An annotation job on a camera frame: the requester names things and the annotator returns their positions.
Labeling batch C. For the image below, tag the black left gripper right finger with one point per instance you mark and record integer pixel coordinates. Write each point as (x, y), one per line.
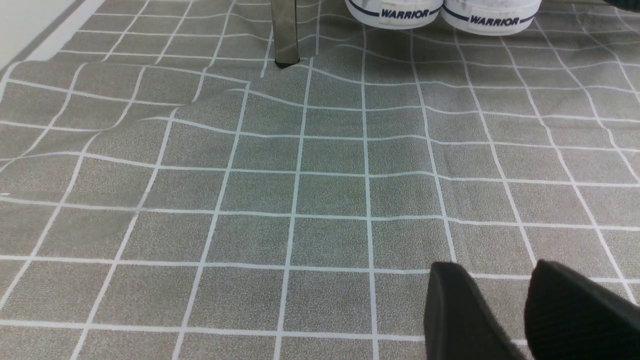
(570, 317)

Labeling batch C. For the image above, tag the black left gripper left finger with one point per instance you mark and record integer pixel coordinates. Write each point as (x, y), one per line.
(457, 322)

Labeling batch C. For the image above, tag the grey checked floor cloth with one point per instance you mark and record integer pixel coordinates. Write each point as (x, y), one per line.
(169, 193)

